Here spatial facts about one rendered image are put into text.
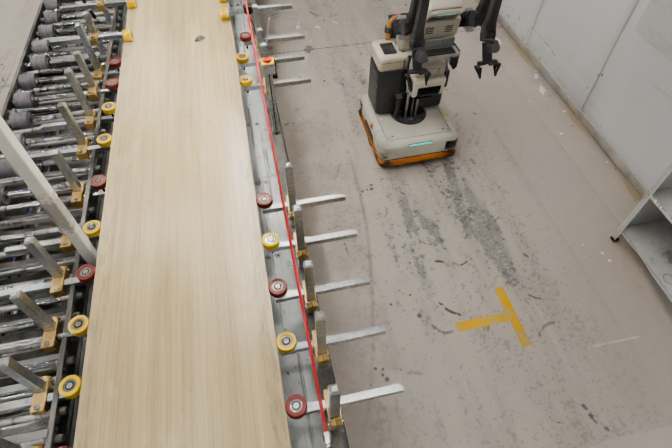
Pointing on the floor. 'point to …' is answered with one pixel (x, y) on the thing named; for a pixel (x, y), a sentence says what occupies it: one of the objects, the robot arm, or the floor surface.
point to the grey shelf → (653, 230)
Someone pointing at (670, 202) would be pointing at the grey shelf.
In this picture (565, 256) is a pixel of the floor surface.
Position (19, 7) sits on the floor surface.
